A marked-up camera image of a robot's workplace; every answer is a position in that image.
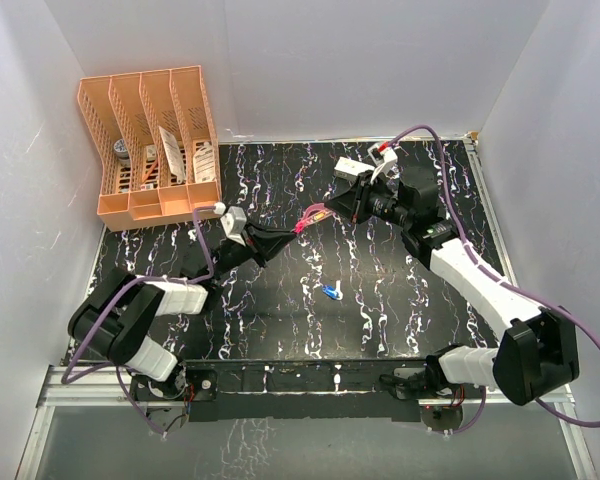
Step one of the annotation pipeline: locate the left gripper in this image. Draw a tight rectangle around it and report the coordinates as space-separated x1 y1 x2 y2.
207 217 296 281

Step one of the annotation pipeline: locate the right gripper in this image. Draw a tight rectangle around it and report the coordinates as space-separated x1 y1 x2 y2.
326 170 413 229

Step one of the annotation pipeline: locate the pink keyring strap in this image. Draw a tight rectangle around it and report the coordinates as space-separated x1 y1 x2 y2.
290 202 337 235

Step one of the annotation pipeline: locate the blue key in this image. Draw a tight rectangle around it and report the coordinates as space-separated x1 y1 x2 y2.
321 281 343 301

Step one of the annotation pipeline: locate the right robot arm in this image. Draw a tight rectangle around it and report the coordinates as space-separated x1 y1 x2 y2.
325 167 580 405

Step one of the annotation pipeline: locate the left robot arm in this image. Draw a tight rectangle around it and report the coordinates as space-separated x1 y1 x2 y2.
62 222 297 399

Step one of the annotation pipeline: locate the white box on table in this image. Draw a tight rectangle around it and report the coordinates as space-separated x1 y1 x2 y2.
334 157 374 182

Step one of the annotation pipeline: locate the white labelled packet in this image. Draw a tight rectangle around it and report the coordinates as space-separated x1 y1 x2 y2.
193 142 216 183

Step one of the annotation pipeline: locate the white paper packet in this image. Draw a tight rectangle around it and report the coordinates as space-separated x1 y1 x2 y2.
159 127 186 183

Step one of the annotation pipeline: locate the orange pen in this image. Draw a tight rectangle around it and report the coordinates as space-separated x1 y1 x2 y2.
141 159 159 184

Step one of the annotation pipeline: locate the orange file organizer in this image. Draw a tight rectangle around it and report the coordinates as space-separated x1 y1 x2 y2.
77 66 222 232

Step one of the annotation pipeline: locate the round tin in organizer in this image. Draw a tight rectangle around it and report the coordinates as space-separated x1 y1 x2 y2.
113 138 130 162

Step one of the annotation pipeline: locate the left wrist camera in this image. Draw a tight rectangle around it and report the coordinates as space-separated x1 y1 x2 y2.
220 206 247 245

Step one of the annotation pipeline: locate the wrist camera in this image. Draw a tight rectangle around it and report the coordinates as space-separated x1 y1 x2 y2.
220 206 247 245
368 142 398 183

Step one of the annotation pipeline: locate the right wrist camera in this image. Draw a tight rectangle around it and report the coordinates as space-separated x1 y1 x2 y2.
368 142 398 183

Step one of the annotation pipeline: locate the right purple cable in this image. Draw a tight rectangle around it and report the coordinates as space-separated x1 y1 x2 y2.
387 123 600 429

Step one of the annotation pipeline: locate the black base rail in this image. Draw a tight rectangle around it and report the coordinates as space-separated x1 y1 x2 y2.
129 357 486 424

